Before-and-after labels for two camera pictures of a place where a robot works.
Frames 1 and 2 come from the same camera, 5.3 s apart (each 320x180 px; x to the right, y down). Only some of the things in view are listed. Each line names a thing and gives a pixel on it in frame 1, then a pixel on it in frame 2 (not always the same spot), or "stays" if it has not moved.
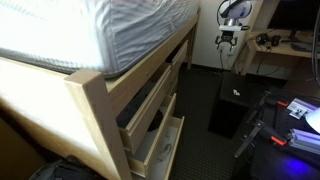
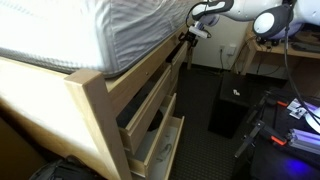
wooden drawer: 137,163 stays
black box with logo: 238,93 stays
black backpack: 69,167 stays
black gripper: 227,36 -> 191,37
